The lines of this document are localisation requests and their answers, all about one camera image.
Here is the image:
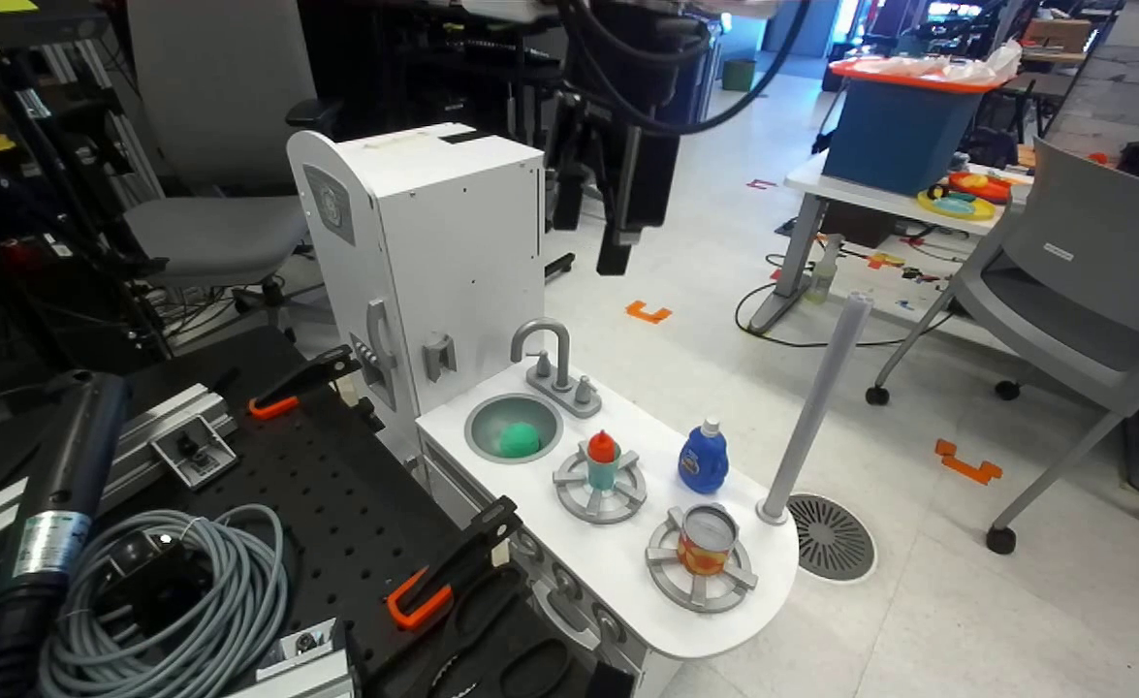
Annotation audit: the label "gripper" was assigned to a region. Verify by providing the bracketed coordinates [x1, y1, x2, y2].
[561, 0, 715, 278]

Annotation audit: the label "orange labelled tin can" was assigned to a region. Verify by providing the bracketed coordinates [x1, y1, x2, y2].
[676, 503, 741, 579]

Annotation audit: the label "white toy kitchen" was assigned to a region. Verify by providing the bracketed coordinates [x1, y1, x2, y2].
[285, 122, 802, 698]

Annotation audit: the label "grey toy tap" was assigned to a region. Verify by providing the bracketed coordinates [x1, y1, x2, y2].
[510, 318, 603, 420]

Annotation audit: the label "white table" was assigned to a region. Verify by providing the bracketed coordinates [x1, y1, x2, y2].
[746, 148, 1033, 337]

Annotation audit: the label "spray bottle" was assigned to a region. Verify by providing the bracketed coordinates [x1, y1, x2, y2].
[806, 233, 846, 307]

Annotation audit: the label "grey hook on toy kitchen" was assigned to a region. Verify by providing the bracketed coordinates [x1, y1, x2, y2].
[421, 331, 459, 383]

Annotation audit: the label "small red capped bottle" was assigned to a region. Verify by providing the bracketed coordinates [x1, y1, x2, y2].
[585, 429, 621, 492]

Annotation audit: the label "grey toy kitchen rod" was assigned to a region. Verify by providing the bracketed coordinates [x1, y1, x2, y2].
[755, 292, 876, 527]

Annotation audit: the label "green ball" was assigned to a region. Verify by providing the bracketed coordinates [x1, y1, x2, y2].
[497, 420, 542, 460]

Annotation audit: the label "blue toy detergent bottle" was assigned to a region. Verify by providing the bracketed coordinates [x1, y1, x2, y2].
[677, 417, 731, 496]

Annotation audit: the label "grey toy sink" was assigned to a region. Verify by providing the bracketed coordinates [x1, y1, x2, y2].
[463, 391, 565, 465]

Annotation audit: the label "grey toy burner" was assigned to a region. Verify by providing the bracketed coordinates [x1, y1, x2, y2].
[645, 505, 760, 615]
[552, 439, 649, 526]

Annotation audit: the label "blue bin with orange lid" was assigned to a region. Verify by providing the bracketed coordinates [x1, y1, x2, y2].
[820, 41, 1024, 197]

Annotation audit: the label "toy fridge door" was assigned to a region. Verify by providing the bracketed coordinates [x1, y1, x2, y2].
[286, 130, 421, 462]

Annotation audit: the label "yellow and orange toys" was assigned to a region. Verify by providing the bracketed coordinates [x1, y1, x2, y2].
[916, 170, 1018, 223]

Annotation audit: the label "black clamp with orange tip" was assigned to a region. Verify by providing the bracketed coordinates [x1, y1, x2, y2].
[386, 495, 524, 632]
[246, 343, 364, 422]

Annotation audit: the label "round floor vent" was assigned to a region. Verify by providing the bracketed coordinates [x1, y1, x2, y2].
[786, 492, 878, 584]

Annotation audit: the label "grey office chair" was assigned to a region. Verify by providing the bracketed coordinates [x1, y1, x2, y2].
[123, 0, 345, 326]

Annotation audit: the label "grey chair on castors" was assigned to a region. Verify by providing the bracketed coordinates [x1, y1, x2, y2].
[864, 136, 1139, 557]

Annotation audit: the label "cardboard box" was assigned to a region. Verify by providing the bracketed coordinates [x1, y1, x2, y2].
[1019, 16, 1095, 55]

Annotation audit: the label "black equipment rack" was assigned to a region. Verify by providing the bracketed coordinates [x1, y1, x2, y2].
[0, 0, 174, 362]

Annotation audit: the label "black cylindrical tool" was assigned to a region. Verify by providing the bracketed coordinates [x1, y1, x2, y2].
[0, 368, 134, 698]

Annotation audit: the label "black cable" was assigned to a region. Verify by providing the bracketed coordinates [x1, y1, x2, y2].
[733, 279, 960, 351]

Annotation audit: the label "toy fridge door handle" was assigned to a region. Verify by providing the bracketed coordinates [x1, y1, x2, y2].
[365, 298, 399, 375]

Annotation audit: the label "aluminium rail with bracket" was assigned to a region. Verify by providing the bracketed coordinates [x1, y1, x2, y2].
[0, 382, 240, 583]

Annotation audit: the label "aluminium corner bracket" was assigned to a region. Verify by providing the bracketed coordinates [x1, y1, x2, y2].
[230, 619, 359, 698]

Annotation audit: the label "coil of grey cable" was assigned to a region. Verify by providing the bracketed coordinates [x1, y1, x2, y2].
[38, 503, 291, 698]

